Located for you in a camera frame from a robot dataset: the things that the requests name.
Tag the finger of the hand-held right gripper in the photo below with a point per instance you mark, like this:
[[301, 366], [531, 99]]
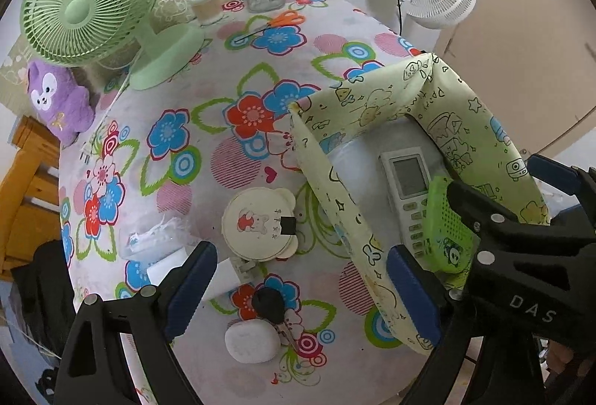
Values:
[[484, 223], [552, 174]]

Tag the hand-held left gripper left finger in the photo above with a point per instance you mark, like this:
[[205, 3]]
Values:
[[191, 293]]

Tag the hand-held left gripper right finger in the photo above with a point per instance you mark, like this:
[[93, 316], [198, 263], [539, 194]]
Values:
[[414, 293]]

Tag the small green plastic basket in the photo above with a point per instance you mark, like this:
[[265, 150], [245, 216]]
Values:
[[440, 223]]

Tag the clear plastic tissue pack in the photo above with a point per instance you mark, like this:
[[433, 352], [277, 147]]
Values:
[[153, 237]]

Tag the white earbuds case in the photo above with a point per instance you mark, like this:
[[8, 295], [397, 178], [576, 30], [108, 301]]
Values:
[[249, 342]]

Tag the white remote control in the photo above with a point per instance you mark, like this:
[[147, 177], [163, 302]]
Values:
[[407, 174]]

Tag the cream bear shaped compact mirror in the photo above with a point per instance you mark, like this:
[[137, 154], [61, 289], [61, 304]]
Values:
[[251, 223]]

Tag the cartoon print fabric storage box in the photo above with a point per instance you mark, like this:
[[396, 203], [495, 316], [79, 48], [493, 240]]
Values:
[[372, 102]]

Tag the white charger plug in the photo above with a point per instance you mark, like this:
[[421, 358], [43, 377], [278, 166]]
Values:
[[160, 274], [226, 277]]

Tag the black car key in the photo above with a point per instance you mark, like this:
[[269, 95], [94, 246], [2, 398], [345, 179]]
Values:
[[267, 305]]

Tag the beige door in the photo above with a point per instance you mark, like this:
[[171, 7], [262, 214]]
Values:
[[535, 37]]

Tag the dark clothing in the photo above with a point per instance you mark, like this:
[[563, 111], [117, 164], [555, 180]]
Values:
[[42, 288]]

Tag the floral tablecloth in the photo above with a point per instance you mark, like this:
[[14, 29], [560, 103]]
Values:
[[209, 116]]

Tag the wooden furniture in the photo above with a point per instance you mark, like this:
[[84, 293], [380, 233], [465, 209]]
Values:
[[28, 181]]

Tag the purple plush toy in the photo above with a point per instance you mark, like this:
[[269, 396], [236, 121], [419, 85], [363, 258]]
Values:
[[56, 102]]

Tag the clear cotton swab container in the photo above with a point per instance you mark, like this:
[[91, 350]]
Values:
[[205, 7]]

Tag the green desk fan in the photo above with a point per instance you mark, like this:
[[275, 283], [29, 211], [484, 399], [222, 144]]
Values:
[[79, 9]]

